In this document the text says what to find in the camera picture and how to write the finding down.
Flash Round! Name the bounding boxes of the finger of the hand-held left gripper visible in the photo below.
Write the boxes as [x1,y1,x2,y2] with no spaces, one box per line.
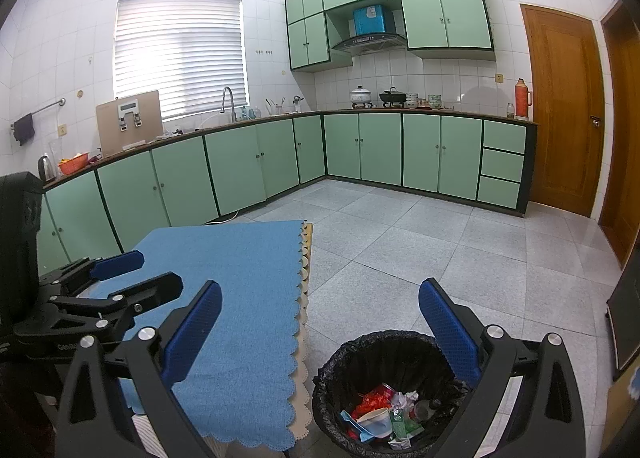
[40,249,146,296]
[50,272,184,339]

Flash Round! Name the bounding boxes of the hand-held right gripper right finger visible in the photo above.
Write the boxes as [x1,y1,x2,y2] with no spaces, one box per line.
[418,278,587,458]

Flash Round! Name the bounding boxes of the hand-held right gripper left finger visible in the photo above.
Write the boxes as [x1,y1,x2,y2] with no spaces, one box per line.
[55,279,223,458]

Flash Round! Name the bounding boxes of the red label plastic bottle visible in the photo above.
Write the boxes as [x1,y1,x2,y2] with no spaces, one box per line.
[412,399,444,422]

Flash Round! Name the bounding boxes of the white tissue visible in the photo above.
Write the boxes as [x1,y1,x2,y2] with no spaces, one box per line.
[390,389,420,412]

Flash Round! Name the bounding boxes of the red plastic bag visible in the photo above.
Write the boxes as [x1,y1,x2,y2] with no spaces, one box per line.
[350,384,396,422]

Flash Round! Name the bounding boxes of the green white drink carton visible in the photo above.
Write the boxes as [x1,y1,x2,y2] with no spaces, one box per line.
[388,410,426,452]

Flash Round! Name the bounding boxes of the black lined waste bin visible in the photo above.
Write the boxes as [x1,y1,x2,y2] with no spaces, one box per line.
[312,330,473,458]

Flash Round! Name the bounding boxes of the white paper cup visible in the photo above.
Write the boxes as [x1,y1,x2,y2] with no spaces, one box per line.
[356,408,394,439]

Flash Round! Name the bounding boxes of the blue scalloped table mat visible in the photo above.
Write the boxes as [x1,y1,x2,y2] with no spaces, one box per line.
[82,220,308,453]

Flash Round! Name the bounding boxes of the orange plastic basin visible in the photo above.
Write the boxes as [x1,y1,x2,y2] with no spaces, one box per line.
[57,153,91,175]

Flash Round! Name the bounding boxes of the beige scalloped mat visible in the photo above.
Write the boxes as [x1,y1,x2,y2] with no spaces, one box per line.
[286,222,316,445]

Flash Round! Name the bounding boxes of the white striped cloth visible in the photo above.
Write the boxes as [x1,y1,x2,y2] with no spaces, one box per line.
[131,413,236,458]

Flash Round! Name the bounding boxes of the dark hanging towel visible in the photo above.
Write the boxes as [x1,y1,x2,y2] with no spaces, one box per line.
[13,114,36,148]

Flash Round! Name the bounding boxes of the cardboard box with dispenser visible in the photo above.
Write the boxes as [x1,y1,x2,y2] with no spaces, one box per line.
[96,90,165,154]

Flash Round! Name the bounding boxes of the green base cabinets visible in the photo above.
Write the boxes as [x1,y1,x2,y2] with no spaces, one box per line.
[37,110,538,279]

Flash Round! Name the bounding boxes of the dark board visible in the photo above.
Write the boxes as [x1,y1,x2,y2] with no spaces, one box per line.
[606,258,640,382]

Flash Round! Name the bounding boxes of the chrome kitchen faucet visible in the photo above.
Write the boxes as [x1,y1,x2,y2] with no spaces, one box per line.
[221,86,237,124]

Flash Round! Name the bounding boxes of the white window blind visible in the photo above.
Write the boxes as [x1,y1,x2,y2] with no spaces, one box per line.
[114,0,249,122]

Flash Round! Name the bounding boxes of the black wok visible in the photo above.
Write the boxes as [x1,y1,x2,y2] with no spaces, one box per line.
[378,87,407,108]

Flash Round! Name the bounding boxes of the red thermos flask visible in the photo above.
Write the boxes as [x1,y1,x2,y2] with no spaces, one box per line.
[515,78,534,121]

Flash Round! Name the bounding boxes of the wooden door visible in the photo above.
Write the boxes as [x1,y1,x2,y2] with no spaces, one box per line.
[597,0,640,269]
[520,3,606,219]

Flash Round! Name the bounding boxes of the range hood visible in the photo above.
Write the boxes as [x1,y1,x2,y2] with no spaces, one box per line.
[331,33,409,57]

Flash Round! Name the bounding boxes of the blue box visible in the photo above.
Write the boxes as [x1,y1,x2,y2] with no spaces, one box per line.
[353,4,394,38]

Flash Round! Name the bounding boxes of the metal towel rail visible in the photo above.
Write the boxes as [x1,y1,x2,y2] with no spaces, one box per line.
[11,98,67,128]

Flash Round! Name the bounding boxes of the green wall cabinets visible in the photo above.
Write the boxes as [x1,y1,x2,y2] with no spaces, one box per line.
[285,0,497,73]

